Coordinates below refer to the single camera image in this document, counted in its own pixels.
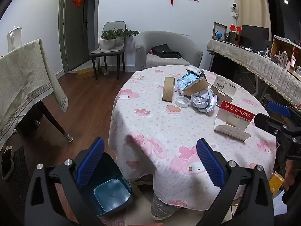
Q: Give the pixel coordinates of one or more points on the round table, pink tablecloth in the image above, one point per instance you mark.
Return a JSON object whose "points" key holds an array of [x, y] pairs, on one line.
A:
{"points": [[160, 122]]}

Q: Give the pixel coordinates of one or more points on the brown cardboard tube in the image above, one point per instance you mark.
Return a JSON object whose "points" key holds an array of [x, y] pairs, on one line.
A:
{"points": [[168, 89]]}

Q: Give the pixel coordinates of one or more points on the small red flag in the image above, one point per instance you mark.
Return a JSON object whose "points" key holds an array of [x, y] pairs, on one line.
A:
{"points": [[238, 29], [232, 27]]}

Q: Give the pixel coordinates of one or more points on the open cardboard box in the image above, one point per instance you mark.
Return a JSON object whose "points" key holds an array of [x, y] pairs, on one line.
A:
{"points": [[282, 46]]}

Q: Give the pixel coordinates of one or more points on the white security camera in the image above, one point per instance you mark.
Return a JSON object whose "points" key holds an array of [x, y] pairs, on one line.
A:
{"points": [[234, 7]]}

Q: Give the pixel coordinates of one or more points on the small blue globe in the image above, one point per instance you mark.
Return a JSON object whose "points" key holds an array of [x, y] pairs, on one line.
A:
{"points": [[218, 34]]}

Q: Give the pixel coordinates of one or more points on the black bag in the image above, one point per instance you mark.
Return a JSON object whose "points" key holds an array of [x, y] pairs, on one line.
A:
{"points": [[165, 50]]}

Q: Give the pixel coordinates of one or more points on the beige curtain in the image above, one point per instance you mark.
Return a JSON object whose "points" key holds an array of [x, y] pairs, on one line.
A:
{"points": [[251, 2]]}

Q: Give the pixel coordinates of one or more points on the white round lid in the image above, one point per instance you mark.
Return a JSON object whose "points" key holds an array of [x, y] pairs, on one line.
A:
{"points": [[182, 101]]}

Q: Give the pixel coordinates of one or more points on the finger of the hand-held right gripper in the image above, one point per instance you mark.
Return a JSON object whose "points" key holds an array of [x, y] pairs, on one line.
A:
{"points": [[278, 108], [265, 121]]}

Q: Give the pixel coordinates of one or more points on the white paper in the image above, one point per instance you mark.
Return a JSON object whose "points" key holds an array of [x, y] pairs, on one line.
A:
{"points": [[204, 100]]}

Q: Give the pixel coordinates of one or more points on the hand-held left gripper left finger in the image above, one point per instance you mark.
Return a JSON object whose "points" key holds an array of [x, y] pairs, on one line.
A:
{"points": [[90, 162]]}

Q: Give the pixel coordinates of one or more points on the brown cardboard box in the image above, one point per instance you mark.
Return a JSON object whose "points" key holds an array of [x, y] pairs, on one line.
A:
{"points": [[196, 87]]}

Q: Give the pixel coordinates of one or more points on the white kettle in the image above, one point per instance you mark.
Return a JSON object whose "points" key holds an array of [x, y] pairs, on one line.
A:
{"points": [[14, 38]]}

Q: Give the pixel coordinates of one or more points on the red and white card package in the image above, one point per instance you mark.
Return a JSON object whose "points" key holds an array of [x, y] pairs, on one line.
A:
{"points": [[231, 122]]}

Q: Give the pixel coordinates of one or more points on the side table with beige cloth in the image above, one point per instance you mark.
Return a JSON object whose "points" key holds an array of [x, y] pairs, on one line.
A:
{"points": [[23, 80]]}

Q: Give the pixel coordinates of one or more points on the round table pedestal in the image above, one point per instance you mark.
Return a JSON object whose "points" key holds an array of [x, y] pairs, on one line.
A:
{"points": [[162, 208]]}

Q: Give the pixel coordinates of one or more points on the white barcode box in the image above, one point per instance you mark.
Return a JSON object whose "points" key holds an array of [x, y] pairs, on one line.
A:
{"points": [[223, 86]]}

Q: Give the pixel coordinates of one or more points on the black tissue packet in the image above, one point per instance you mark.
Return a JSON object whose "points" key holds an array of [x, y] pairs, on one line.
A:
{"points": [[199, 74]]}

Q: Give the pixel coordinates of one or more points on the black monitor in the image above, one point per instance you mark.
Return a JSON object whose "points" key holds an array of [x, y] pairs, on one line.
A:
{"points": [[255, 36]]}

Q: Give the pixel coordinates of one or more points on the picture frame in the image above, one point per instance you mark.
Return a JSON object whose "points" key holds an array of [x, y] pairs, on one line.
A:
{"points": [[222, 27]]}

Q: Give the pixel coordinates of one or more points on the grey chair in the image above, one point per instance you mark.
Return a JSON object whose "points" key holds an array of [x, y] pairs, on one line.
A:
{"points": [[108, 53]]}

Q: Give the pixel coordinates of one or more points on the flat cardboard piece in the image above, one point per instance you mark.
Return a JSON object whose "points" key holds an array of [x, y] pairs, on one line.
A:
{"points": [[84, 73]]}

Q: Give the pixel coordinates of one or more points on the person's right forearm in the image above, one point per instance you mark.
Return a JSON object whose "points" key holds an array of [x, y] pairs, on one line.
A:
{"points": [[293, 174]]}

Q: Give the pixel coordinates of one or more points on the brown speaker box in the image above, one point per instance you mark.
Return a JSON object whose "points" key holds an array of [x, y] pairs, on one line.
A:
{"points": [[234, 38]]}

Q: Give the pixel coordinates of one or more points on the dark wooden table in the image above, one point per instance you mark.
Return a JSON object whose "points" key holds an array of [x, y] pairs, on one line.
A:
{"points": [[53, 120]]}

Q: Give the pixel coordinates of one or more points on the grey door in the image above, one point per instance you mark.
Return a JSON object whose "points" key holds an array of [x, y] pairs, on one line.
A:
{"points": [[75, 40]]}

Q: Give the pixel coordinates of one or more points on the red door decoration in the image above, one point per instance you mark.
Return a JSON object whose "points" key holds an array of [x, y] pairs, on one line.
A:
{"points": [[77, 0]]}

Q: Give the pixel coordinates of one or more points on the yellow packet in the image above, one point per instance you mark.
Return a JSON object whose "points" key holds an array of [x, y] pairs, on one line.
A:
{"points": [[276, 183]]}

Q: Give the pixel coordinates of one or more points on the blue tissue packet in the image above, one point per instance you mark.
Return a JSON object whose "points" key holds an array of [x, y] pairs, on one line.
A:
{"points": [[185, 81]]}

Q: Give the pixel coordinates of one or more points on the small potted plant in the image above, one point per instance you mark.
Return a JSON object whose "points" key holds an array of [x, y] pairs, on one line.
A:
{"points": [[128, 33]]}

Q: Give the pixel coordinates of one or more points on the potted plant in white pot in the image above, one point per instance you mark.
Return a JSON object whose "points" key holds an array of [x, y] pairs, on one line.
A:
{"points": [[107, 43]]}

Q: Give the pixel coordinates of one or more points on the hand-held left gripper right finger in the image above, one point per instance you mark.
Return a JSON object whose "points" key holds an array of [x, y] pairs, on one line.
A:
{"points": [[210, 164]]}

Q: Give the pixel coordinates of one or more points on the blue trash bin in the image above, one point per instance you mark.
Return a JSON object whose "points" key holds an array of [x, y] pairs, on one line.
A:
{"points": [[110, 193]]}

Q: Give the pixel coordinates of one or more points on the grey armchair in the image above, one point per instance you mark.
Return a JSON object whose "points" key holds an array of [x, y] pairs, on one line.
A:
{"points": [[141, 44]]}

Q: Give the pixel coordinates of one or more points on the black shoes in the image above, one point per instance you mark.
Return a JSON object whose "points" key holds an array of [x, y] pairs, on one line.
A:
{"points": [[7, 166]]}

